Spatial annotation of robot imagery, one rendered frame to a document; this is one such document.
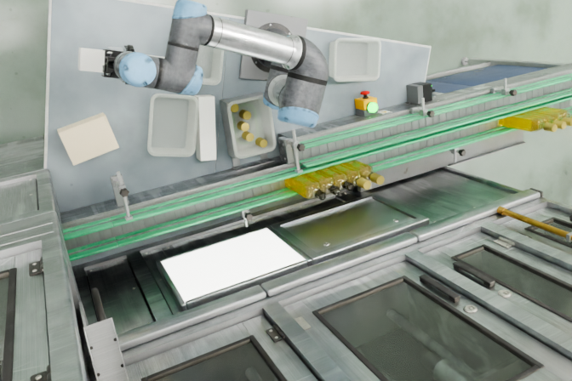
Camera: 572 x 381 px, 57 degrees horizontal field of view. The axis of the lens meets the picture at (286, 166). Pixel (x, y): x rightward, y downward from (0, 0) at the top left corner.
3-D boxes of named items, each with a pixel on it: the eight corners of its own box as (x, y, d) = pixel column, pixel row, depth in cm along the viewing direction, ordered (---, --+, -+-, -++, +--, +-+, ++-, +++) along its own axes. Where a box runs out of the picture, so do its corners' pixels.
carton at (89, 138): (57, 129, 180) (58, 133, 174) (102, 112, 185) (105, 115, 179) (71, 161, 184) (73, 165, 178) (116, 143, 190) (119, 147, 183)
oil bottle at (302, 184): (284, 186, 208) (310, 201, 190) (283, 173, 207) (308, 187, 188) (297, 183, 211) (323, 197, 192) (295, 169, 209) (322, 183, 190)
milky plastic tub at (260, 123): (228, 156, 209) (236, 160, 201) (219, 99, 202) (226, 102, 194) (268, 145, 215) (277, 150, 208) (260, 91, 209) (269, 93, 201)
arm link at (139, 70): (157, 91, 122) (119, 84, 118) (147, 87, 132) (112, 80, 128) (163, 57, 121) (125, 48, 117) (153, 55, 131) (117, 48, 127)
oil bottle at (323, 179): (297, 182, 210) (323, 196, 192) (295, 168, 209) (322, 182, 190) (310, 179, 213) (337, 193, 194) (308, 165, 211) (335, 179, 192)
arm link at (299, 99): (299, 71, 199) (332, 82, 147) (289, 110, 202) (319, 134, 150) (268, 63, 197) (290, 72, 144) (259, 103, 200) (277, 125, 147)
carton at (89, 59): (78, 47, 149) (80, 48, 144) (163, 56, 160) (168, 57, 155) (77, 69, 150) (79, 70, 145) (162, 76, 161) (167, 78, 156)
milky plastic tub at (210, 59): (168, 79, 194) (174, 82, 186) (173, 16, 189) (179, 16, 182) (214, 83, 201) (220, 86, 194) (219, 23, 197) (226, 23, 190)
